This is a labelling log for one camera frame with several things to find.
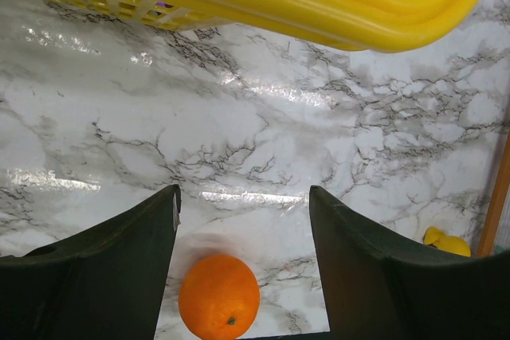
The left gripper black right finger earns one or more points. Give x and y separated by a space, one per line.
378 284

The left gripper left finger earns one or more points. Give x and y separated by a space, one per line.
106 282

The yellow duck toy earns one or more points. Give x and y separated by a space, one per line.
451 244

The orange fruit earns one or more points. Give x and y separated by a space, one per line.
219 298

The brown tiered wooden shelf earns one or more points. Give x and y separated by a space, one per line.
496 205

